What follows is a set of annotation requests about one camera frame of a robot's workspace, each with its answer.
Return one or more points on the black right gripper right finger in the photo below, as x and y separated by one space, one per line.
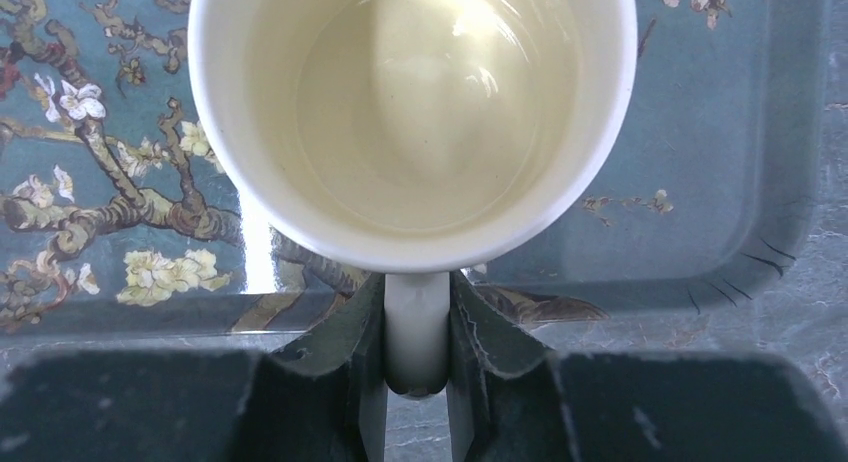
513 398

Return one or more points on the cream yellow mug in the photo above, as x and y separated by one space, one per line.
412 138

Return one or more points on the green floral serving tray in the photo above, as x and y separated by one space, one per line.
115 217

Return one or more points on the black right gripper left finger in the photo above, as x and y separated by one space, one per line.
321 397

